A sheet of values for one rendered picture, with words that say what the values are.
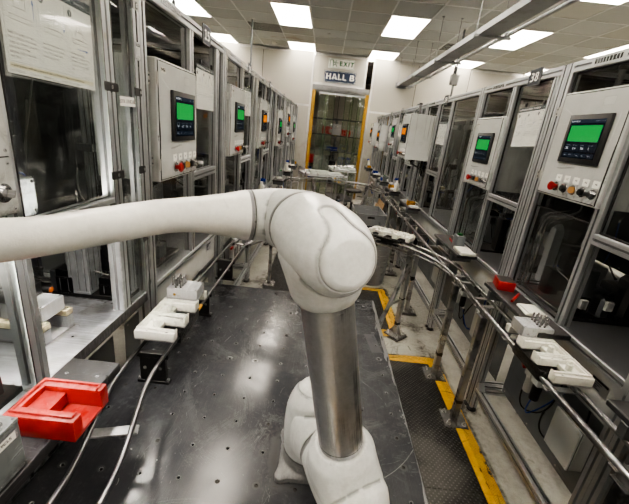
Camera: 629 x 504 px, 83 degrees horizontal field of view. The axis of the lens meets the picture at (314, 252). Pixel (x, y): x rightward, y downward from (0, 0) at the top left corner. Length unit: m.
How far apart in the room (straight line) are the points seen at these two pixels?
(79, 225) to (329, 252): 0.35
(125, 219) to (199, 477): 0.80
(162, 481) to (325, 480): 0.50
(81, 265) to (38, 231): 1.02
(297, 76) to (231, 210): 8.71
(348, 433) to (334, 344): 0.23
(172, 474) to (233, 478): 0.17
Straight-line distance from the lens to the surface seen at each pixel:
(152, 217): 0.64
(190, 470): 1.22
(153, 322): 1.46
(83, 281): 1.61
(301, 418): 1.02
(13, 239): 0.57
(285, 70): 9.37
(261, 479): 1.18
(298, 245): 0.52
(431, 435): 2.42
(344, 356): 0.67
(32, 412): 1.05
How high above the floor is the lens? 1.61
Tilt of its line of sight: 19 degrees down
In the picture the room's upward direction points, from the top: 6 degrees clockwise
